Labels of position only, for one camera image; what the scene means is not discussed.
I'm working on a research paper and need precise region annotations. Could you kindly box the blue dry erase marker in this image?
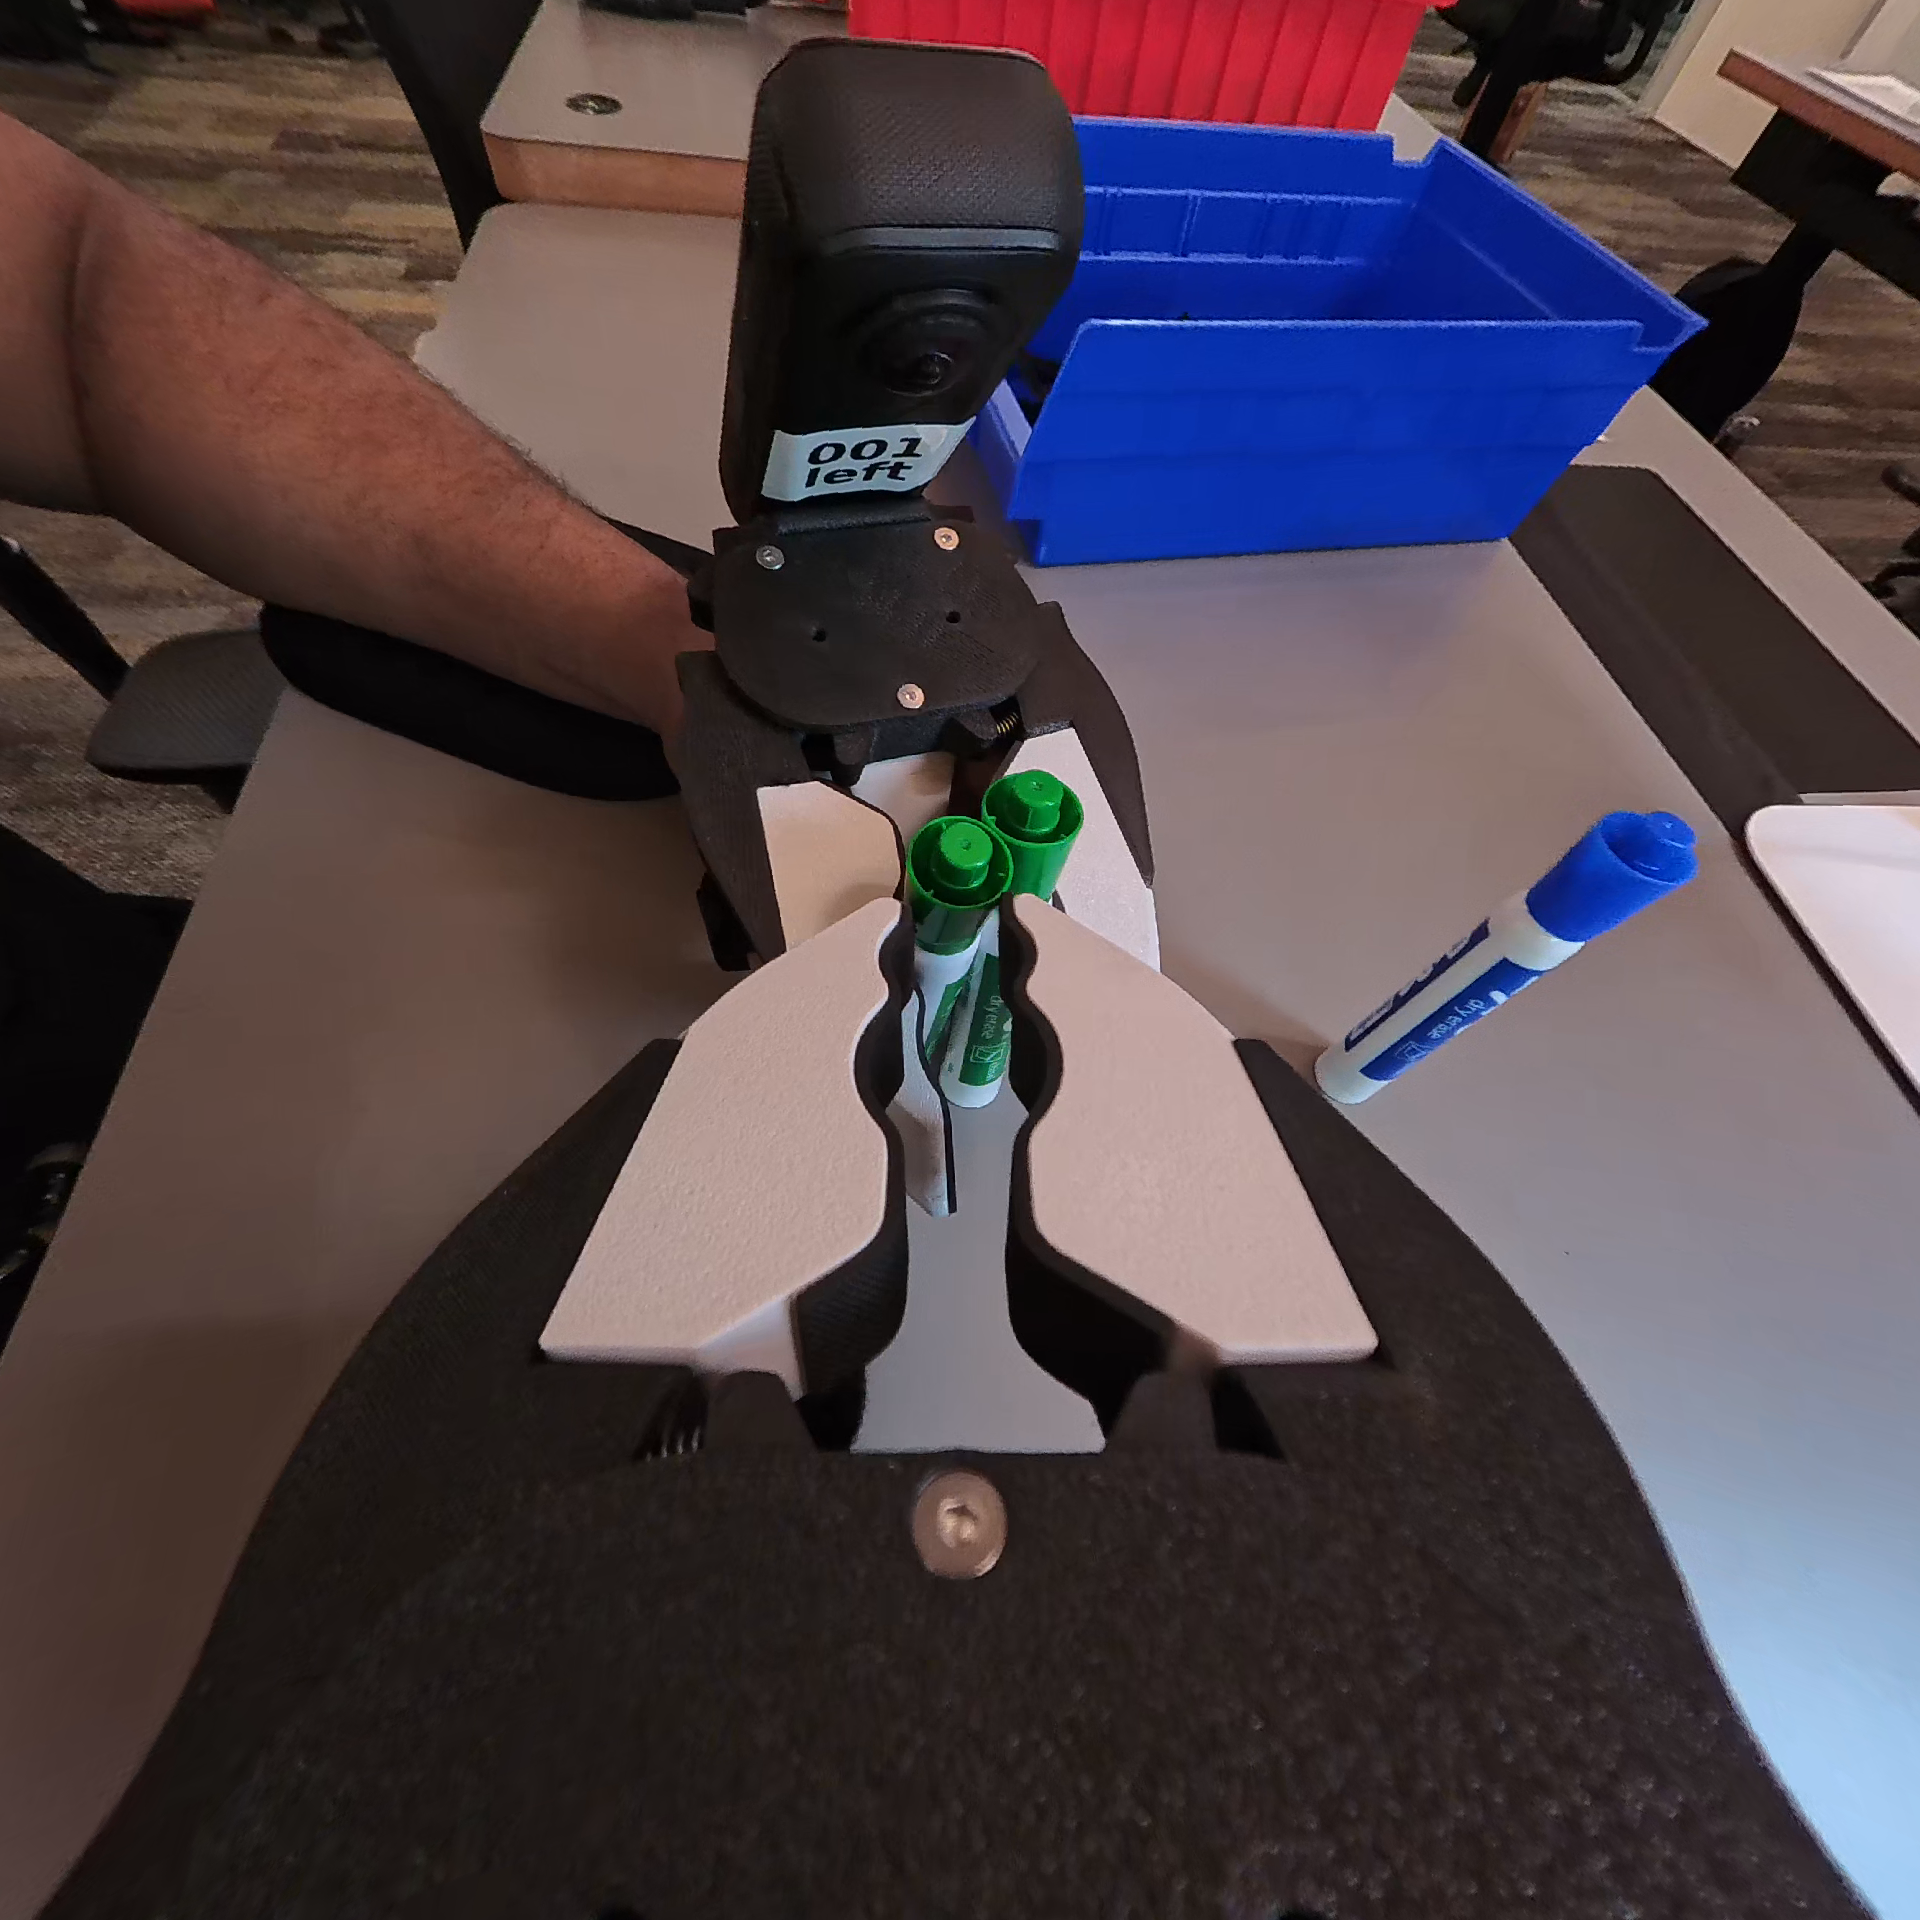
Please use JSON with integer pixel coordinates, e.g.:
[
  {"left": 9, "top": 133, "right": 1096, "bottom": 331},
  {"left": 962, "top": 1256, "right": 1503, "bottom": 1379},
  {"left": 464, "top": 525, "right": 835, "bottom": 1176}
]
[{"left": 1314, "top": 808, "right": 1701, "bottom": 1106}]

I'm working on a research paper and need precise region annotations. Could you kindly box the blue plastic bin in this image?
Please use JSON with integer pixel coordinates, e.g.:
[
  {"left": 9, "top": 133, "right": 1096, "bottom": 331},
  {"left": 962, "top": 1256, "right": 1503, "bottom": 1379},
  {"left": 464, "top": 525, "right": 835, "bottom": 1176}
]
[{"left": 967, "top": 117, "right": 1707, "bottom": 569}]

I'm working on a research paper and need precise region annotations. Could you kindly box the black office chair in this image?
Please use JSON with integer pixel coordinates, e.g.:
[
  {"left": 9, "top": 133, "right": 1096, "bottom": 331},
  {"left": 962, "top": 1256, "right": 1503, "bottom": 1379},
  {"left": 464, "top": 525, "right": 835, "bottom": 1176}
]
[{"left": 1448, "top": 0, "right": 1671, "bottom": 167}]

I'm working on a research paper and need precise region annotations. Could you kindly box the black textured wrist pad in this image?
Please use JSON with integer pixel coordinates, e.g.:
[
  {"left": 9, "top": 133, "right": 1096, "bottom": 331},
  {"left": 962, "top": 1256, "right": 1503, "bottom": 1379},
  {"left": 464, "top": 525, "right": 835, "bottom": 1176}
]
[{"left": 258, "top": 515, "right": 713, "bottom": 803}]

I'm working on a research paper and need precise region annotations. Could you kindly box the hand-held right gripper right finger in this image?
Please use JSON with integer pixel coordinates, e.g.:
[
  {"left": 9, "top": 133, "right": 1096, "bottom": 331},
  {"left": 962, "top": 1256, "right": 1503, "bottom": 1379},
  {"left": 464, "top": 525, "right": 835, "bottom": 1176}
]
[{"left": 1001, "top": 895, "right": 1378, "bottom": 1449}]

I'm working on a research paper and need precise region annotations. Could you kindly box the green dry erase marker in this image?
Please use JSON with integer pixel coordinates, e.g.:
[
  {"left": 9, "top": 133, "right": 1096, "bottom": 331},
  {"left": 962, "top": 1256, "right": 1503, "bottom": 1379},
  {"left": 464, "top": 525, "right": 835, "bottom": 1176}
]
[
  {"left": 903, "top": 814, "right": 1016, "bottom": 1113},
  {"left": 979, "top": 768, "right": 1087, "bottom": 909}
]

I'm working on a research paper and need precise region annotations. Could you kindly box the wooden board document stand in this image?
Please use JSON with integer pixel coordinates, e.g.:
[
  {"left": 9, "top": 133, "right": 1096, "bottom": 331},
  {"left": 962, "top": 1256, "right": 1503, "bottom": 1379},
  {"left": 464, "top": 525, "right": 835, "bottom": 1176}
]
[{"left": 1745, "top": 802, "right": 1920, "bottom": 1096}]

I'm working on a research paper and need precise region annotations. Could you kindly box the person's left forearm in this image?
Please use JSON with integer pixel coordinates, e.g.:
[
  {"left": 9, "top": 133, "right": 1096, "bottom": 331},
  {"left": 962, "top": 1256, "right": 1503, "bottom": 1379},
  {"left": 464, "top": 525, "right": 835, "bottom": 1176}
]
[{"left": 0, "top": 111, "right": 707, "bottom": 736}]

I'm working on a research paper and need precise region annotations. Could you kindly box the wooden top work table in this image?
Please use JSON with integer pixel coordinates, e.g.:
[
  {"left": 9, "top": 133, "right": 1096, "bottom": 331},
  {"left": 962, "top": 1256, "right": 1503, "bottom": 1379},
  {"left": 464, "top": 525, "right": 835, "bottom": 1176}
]
[{"left": 1716, "top": 45, "right": 1920, "bottom": 309}]

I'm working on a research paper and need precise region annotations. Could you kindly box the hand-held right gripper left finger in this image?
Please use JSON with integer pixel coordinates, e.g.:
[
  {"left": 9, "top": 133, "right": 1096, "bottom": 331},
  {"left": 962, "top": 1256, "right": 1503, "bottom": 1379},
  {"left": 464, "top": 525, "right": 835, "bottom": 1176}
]
[{"left": 538, "top": 895, "right": 915, "bottom": 1449}]

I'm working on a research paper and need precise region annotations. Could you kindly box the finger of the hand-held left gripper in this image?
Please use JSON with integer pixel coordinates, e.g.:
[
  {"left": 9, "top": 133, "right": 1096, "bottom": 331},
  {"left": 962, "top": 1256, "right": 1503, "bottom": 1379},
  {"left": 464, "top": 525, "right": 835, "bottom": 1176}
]
[
  {"left": 754, "top": 776, "right": 960, "bottom": 1221},
  {"left": 1032, "top": 727, "right": 1165, "bottom": 970}
]

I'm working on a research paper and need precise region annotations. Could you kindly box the black backpack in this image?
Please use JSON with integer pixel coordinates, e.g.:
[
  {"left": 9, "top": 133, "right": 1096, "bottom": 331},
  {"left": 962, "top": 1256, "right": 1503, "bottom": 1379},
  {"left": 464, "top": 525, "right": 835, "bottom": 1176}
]
[{"left": 1649, "top": 256, "right": 1808, "bottom": 441}]

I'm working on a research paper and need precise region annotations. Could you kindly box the black chair armrest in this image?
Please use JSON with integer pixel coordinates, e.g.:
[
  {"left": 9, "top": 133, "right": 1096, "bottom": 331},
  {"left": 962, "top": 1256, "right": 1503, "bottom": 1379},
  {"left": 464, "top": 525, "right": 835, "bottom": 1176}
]
[{"left": 84, "top": 625, "right": 290, "bottom": 783}]

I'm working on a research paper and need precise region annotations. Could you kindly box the red plastic bin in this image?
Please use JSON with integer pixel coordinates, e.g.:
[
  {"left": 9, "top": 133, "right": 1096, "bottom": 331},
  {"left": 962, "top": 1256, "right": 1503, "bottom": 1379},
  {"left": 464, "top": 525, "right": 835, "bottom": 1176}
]
[{"left": 849, "top": 0, "right": 1433, "bottom": 134}]

